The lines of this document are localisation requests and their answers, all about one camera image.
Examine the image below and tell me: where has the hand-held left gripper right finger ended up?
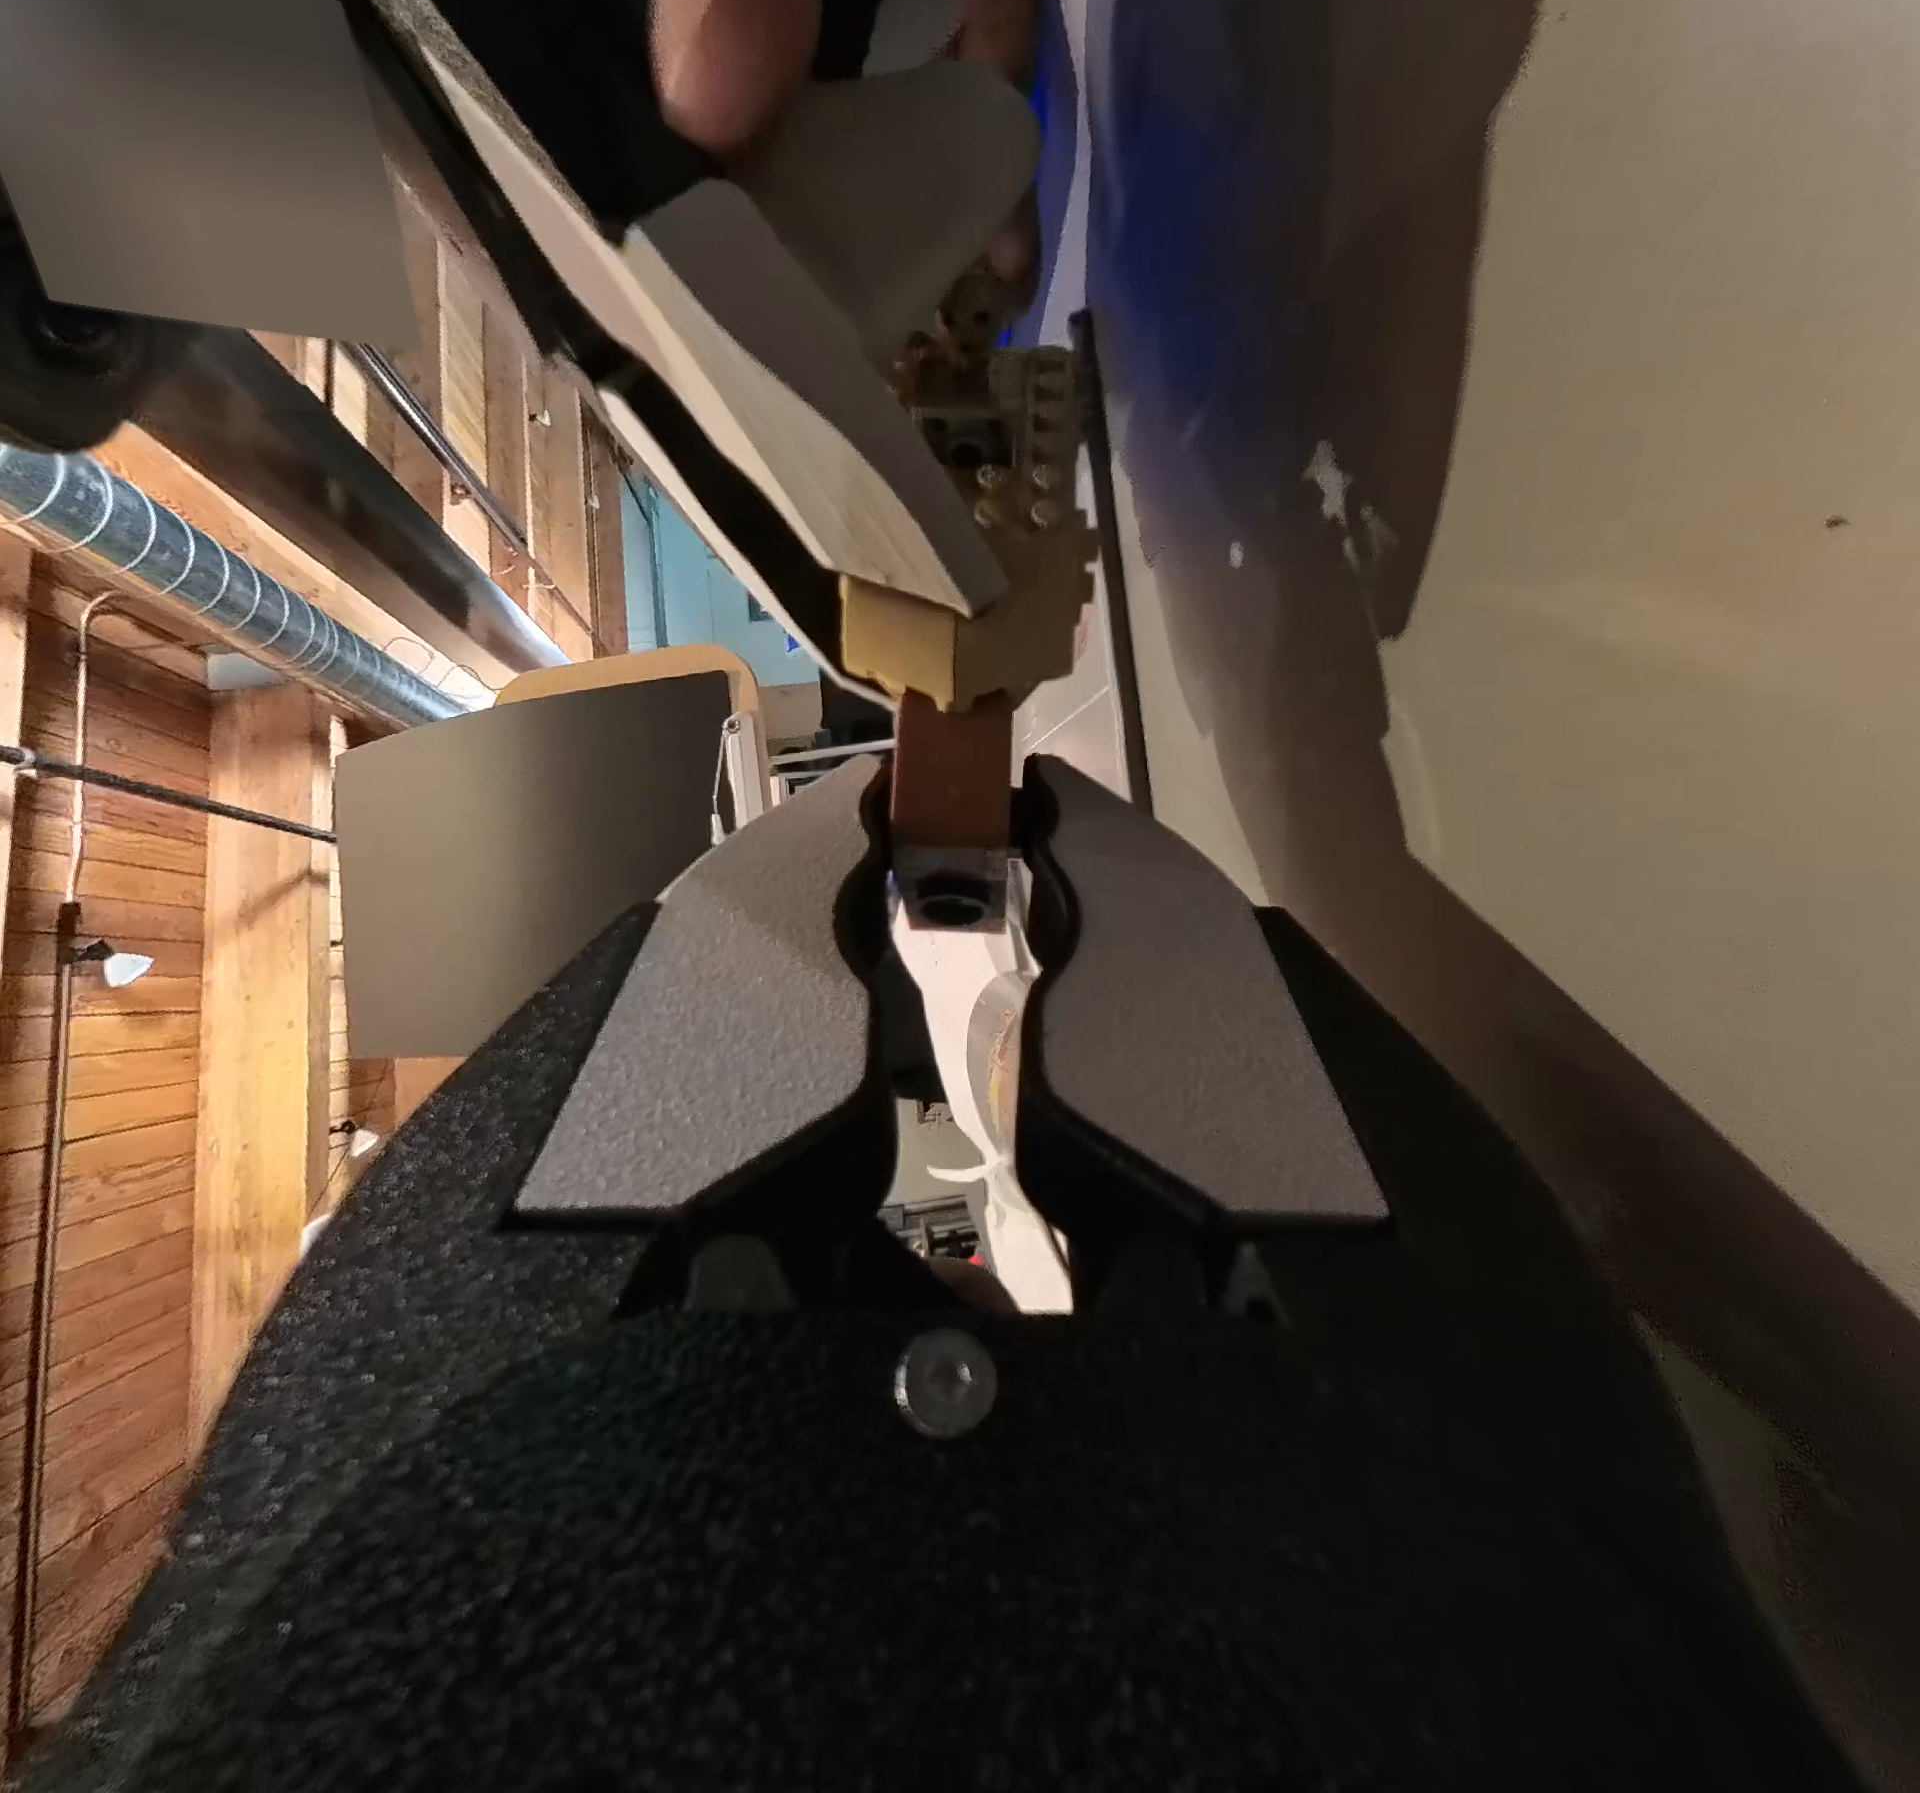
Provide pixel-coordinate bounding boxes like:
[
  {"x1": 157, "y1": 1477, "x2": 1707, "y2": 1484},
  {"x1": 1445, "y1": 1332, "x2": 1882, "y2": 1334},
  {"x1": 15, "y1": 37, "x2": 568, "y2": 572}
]
[{"x1": 1020, "y1": 754, "x2": 1394, "y2": 1237}]

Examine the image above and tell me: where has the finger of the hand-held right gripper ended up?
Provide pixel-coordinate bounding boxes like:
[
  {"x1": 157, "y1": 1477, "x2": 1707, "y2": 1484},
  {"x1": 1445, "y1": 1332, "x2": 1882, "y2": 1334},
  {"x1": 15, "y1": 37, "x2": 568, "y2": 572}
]
[
  {"x1": 426, "y1": 61, "x2": 906, "y2": 700},
  {"x1": 619, "y1": 176, "x2": 1011, "y2": 619}
]

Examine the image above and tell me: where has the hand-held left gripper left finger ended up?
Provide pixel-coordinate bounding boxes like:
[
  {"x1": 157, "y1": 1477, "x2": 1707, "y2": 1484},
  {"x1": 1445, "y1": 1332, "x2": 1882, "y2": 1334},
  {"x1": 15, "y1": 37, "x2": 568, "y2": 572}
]
[{"x1": 513, "y1": 759, "x2": 890, "y2": 1232}]

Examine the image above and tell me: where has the tan and brown brick model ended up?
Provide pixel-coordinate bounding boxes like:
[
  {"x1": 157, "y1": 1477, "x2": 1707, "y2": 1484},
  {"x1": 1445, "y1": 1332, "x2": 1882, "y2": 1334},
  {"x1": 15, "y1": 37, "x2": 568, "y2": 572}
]
[{"x1": 838, "y1": 299, "x2": 1107, "y2": 936}]

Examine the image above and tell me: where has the blue storage bin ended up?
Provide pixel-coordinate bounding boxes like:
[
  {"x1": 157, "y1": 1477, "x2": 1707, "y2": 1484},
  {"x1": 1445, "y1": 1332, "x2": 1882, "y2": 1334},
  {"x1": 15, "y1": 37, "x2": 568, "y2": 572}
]
[{"x1": 1036, "y1": 0, "x2": 1546, "y2": 505}]

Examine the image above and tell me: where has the grey desk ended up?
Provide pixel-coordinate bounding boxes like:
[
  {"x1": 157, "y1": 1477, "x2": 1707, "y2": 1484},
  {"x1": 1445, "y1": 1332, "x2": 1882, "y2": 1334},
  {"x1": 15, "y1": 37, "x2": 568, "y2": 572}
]
[{"x1": 1020, "y1": 0, "x2": 1920, "y2": 1793}]

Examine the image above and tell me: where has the person's right hand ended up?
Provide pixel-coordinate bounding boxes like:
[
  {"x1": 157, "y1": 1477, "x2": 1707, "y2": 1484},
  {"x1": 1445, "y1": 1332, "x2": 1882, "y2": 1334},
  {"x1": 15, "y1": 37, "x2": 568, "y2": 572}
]
[{"x1": 648, "y1": 0, "x2": 1051, "y2": 159}]

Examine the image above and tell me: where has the black wood-rimmed panel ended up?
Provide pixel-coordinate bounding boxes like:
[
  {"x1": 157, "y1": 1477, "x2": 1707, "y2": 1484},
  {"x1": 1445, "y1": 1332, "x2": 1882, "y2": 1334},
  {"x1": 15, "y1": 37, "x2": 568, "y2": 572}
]
[{"x1": 333, "y1": 642, "x2": 772, "y2": 1064}]

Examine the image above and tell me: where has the black ceiling pipe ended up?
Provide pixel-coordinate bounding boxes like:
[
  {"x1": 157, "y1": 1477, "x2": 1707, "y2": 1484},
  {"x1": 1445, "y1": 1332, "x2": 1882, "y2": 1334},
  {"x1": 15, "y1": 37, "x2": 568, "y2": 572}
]
[{"x1": 173, "y1": 334, "x2": 576, "y2": 667}]

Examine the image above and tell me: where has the silver ventilation duct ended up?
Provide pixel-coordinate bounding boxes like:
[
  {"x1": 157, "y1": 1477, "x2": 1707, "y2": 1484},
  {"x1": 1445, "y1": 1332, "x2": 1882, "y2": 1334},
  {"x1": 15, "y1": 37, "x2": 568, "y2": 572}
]
[{"x1": 0, "y1": 442, "x2": 501, "y2": 734}]

